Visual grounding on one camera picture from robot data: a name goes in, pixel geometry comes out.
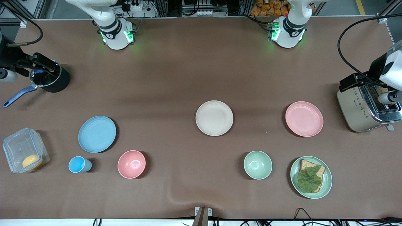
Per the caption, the pink plate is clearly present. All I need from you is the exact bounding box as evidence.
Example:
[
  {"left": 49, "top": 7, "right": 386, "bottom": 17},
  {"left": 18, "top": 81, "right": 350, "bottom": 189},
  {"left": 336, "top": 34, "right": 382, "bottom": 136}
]
[{"left": 285, "top": 101, "right": 324, "bottom": 137}]

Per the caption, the blue plate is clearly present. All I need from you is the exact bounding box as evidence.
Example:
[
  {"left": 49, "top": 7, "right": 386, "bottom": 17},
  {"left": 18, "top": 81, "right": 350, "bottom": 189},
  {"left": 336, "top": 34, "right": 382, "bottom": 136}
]
[{"left": 78, "top": 116, "right": 117, "bottom": 153}]

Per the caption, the glass lid with blue knob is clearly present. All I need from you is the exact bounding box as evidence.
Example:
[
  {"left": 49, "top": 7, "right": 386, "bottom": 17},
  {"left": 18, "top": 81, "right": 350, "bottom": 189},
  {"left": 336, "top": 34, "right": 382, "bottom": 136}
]
[{"left": 30, "top": 60, "right": 62, "bottom": 88}]

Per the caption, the black rod with white tip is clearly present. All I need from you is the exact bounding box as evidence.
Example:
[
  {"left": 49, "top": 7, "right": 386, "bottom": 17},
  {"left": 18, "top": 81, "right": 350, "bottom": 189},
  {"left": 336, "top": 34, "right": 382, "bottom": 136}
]
[
  {"left": 378, "top": 90, "right": 402, "bottom": 105},
  {"left": 0, "top": 68, "right": 17, "bottom": 83}
]

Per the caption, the silver beige toaster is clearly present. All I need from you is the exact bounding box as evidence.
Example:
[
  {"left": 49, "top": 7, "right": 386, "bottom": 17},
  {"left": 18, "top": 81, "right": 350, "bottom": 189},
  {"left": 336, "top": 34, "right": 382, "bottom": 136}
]
[{"left": 337, "top": 82, "right": 402, "bottom": 133}]

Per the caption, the clear plastic container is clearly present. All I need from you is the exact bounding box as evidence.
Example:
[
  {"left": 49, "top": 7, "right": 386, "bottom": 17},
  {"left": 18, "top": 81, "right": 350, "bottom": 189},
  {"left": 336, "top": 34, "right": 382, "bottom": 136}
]
[{"left": 3, "top": 127, "right": 51, "bottom": 174}]

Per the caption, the yellow fruit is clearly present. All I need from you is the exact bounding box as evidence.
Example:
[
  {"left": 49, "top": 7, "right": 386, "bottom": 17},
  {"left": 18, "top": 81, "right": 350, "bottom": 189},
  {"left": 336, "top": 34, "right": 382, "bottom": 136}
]
[{"left": 22, "top": 154, "right": 43, "bottom": 170}]

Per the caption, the brown bread slice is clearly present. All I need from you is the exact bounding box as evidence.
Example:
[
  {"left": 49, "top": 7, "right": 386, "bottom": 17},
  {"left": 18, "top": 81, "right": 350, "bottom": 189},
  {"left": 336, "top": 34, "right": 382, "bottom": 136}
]
[{"left": 298, "top": 159, "right": 326, "bottom": 193}]

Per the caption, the green plate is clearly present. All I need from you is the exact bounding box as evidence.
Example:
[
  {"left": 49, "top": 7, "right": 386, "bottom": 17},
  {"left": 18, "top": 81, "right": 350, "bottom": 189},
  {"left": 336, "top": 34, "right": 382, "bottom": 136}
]
[{"left": 290, "top": 156, "right": 333, "bottom": 199}]

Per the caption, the green lettuce leaf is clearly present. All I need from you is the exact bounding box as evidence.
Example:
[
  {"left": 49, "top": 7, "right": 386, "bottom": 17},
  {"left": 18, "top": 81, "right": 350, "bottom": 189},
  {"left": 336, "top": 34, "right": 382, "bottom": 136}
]
[{"left": 297, "top": 165, "right": 323, "bottom": 193}]

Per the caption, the blue cup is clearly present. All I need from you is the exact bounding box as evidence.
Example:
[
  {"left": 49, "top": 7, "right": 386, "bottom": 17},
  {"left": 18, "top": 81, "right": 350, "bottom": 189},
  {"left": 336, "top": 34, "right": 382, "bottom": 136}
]
[{"left": 68, "top": 156, "right": 92, "bottom": 174}]

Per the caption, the bag of orange snacks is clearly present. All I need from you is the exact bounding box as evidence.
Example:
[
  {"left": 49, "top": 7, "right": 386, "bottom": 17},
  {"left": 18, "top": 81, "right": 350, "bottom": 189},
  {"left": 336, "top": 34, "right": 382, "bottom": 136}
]
[{"left": 250, "top": 0, "right": 291, "bottom": 17}]

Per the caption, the green bowl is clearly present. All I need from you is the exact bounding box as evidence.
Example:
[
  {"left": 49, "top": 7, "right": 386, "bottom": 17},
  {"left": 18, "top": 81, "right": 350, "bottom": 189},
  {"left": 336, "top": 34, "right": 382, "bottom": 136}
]
[{"left": 243, "top": 151, "right": 273, "bottom": 180}]

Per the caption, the pink bowl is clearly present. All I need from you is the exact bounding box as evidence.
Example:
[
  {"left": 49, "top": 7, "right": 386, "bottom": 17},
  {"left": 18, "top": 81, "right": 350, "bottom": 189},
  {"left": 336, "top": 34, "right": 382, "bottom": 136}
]
[{"left": 117, "top": 150, "right": 146, "bottom": 179}]

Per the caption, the beige plate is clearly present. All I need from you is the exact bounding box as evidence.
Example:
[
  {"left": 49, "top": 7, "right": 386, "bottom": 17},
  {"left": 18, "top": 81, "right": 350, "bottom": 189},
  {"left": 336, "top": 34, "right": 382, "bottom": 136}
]
[{"left": 195, "top": 100, "right": 234, "bottom": 137}]

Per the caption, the brown table mat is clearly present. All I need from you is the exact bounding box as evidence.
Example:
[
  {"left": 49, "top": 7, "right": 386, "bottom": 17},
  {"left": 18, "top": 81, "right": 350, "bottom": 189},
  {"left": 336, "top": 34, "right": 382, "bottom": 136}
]
[{"left": 0, "top": 16, "right": 402, "bottom": 220}]

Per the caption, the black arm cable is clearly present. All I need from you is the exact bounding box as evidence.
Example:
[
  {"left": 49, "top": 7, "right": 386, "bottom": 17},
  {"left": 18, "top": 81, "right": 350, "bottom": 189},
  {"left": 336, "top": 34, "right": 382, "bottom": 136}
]
[
  {"left": 337, "top": 14, "right": 402, "bottom": 87},
  {"left": 0, "top": 2, "right": 43, "bottom": 47}
]

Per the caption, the black saucepan with blue handle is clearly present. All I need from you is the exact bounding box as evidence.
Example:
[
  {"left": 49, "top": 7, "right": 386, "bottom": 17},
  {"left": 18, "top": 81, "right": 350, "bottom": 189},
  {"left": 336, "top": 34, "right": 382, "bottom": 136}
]
[{"left": 3, "top": 59, "right": 71, "bottom": 108}]

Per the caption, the black looped cable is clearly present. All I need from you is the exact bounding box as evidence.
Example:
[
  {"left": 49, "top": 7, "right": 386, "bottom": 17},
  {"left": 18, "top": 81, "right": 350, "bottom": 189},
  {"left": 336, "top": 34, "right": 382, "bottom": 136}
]
[{"left": 294, "top": 207, "right": 315, "bottom": 222}]

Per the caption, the metal camera bracket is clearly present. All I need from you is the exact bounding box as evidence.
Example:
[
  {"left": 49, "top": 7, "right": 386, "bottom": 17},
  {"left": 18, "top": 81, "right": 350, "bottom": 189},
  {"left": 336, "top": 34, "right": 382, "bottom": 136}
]
[{"left": 195, "top": 207, "right": 212, "bottom": 226}]

